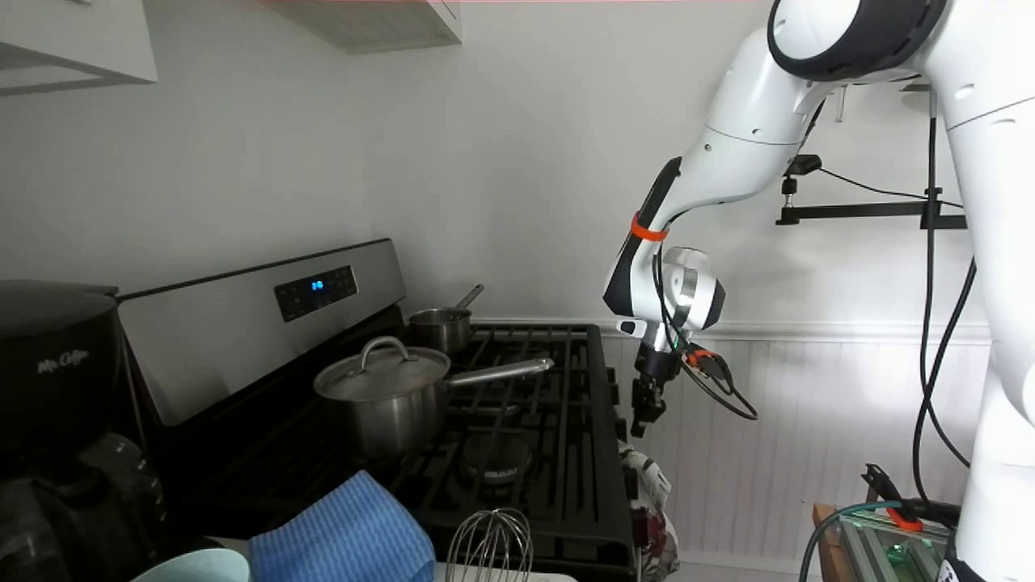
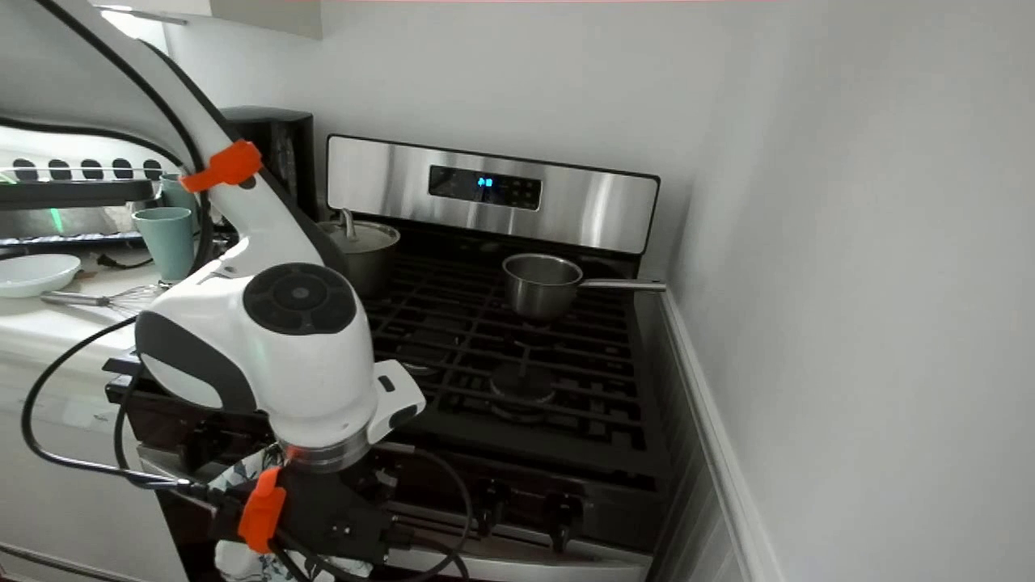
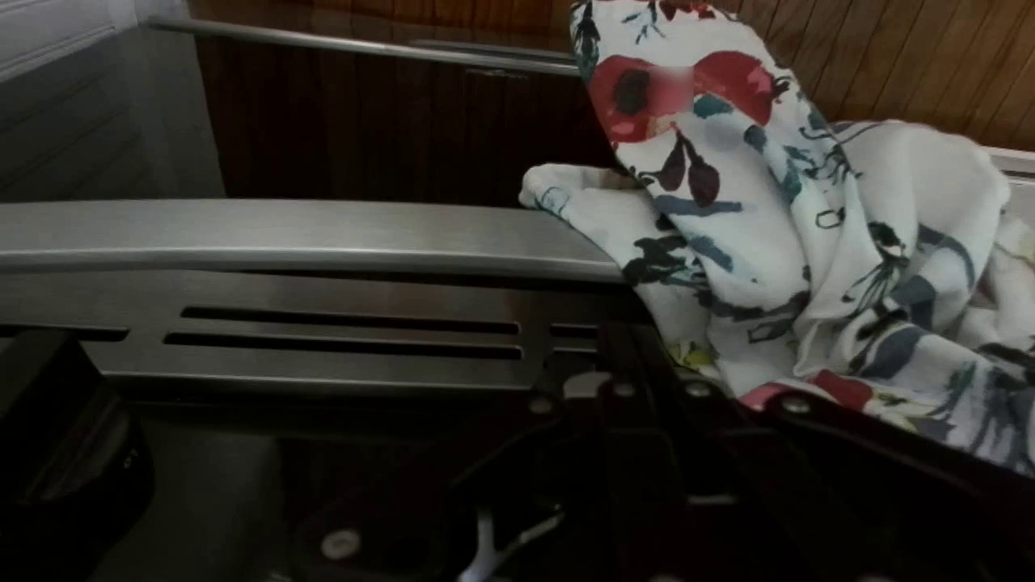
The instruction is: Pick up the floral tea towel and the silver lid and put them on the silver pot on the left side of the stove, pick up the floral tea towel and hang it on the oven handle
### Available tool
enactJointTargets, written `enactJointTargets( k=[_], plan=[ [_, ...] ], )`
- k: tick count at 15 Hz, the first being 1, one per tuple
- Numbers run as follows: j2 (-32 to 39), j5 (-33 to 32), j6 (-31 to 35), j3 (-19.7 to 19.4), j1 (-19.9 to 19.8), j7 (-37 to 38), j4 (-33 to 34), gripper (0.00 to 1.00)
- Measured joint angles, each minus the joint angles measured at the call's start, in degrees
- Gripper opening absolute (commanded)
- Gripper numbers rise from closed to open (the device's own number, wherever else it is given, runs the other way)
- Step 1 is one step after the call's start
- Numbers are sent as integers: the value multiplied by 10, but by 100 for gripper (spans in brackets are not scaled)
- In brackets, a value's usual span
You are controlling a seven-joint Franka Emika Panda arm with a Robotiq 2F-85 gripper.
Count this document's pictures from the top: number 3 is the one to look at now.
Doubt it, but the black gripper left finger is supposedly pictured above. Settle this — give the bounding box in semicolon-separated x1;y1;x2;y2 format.
289;366;650;582

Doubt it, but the floral tea towel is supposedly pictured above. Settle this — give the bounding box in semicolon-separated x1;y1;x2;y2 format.
514;0;1035;479

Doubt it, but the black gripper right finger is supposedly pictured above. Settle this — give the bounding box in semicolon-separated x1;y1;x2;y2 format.
644;369;1035;582

